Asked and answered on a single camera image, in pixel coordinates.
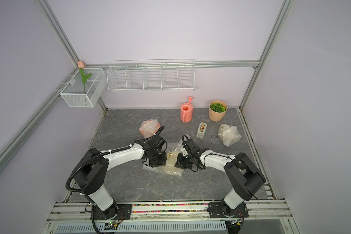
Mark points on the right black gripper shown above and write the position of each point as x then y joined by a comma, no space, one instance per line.
178,163

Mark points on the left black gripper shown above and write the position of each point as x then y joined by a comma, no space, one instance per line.
162,163

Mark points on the bubble wrap sheet pile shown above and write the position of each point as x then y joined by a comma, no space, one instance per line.
173,146

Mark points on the cream beige plate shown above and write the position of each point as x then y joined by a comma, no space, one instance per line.
170,164

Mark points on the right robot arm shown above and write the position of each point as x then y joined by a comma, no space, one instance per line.
245,177

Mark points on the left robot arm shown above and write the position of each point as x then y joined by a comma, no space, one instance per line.
89,175

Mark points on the pink watering can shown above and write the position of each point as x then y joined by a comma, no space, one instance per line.
186,111

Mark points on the potted green plant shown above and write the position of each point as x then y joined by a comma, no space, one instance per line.
217,110

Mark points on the pink artificial tulip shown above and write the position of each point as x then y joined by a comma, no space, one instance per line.
84,76

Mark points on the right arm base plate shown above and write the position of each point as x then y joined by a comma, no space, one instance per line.
222,210

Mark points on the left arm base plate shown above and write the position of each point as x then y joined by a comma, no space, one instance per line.
115,212

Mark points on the long white wire basket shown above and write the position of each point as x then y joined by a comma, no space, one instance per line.
151,75

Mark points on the small white wire basket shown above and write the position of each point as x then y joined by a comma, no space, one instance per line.
73,93

